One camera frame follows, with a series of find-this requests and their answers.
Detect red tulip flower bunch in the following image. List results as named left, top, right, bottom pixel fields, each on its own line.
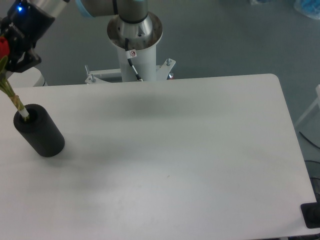
left=0, top=36, right=30, bottom=123

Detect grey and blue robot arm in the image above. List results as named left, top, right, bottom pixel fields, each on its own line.
left=0, top=0, right=148, bottom=73

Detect black cylindrical vase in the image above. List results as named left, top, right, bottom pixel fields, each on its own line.
left=13, top=104, right=65, bottom=158

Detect black box at table edge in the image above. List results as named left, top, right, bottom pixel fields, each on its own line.
left=300, top=202, right=320, bottom=229

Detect white frame at right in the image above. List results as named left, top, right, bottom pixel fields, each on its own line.
left=294, top=85, right=320, bottom=129

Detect blue plastic bag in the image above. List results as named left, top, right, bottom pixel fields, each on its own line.
left=294, top=0, right=320, bottom=20

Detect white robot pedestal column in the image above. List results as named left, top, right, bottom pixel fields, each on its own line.
left=107, top=12, right=163, bottom=80

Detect white rounded device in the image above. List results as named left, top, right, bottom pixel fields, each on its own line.
left=8, top=67, right=48, bottom=88

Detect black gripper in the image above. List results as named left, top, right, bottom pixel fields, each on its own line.
left=0, top=1, right=55, bottom=73

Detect black floor cable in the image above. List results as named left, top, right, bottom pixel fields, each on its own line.
left=298, top=131, right=320, bottom=149

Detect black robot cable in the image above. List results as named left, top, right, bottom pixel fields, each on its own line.
left=124, top=37, right=144, bottom=82

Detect white pedestal base brackets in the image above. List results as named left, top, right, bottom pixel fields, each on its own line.
left=84, top=58, right=177, bottom=85

